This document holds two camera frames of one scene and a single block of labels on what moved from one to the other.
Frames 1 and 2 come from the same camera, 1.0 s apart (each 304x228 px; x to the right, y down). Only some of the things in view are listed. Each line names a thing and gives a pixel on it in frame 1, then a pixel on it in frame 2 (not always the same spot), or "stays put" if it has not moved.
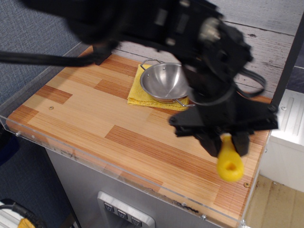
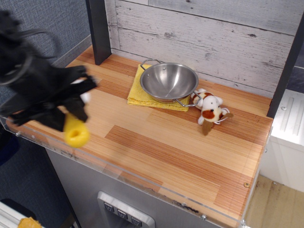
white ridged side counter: [282, 160] stays put
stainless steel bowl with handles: [165, 81] stays put
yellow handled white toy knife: [230, 165] -> [76, 131]
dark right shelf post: [284, 84] stays put
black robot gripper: [238, 115] -> [45, 86]
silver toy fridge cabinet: [100, 199] stays put
